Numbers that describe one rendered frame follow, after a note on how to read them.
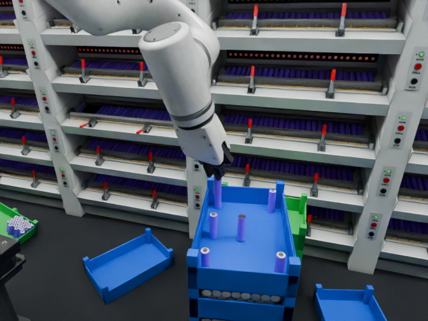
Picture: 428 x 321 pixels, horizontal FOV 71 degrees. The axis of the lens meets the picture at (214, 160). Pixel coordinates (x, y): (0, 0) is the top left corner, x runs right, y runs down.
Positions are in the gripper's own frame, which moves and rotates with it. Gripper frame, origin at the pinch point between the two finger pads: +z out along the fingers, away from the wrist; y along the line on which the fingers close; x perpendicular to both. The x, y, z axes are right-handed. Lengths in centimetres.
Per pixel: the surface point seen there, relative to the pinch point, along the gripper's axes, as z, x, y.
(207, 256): 2.8, -17.4, 8.9
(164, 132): 26, 26, -51
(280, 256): 5.2, -10.4, 20.2
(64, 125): 18, 9, -96
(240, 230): 10.2, -6.8, 8.4
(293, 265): 3.5, -11.6, 23.4
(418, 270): 85, 40, 48
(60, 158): 33, -1, -102
